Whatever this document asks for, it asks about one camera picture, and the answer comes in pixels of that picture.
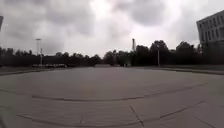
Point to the grey paved plaza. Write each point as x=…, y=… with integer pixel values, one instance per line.
x=110, y=83

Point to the tall chimney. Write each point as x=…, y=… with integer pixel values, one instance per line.
x=133, y=45

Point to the long row of trees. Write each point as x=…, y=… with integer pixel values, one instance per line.
x=146, y=55

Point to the pole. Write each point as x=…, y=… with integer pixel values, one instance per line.
x=158, y=58

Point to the grass strip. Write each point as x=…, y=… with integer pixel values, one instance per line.
x=193, y=68
x=15, y=70

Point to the pale building with window grid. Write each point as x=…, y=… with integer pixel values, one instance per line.
x=213, y=28

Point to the lamp post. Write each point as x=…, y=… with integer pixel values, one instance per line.
x=38, y=45

